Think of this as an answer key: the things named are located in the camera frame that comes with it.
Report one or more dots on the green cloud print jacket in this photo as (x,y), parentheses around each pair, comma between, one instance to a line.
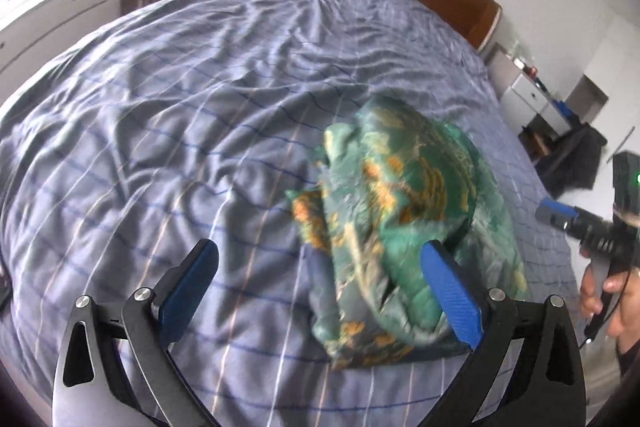
(400,207)

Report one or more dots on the white drawer cabinet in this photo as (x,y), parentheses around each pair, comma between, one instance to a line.
(527,99)

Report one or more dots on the small blue item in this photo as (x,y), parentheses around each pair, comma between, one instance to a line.
(563,108)

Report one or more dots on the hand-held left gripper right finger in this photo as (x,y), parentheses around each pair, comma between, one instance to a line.
(452,294)

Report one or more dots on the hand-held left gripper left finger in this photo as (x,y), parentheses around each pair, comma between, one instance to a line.
(186,294)

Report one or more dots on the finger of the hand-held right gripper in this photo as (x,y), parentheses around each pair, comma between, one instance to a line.
(555,212)

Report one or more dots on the white window bench drawers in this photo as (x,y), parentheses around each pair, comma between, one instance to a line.
(50,22)

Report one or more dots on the black chair with cloth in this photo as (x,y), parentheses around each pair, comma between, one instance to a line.
(575,162)

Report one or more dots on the bed with blue striped sheet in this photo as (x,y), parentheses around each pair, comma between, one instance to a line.
(200,82)

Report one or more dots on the person's right hand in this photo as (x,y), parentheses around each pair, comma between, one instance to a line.
(625,307)

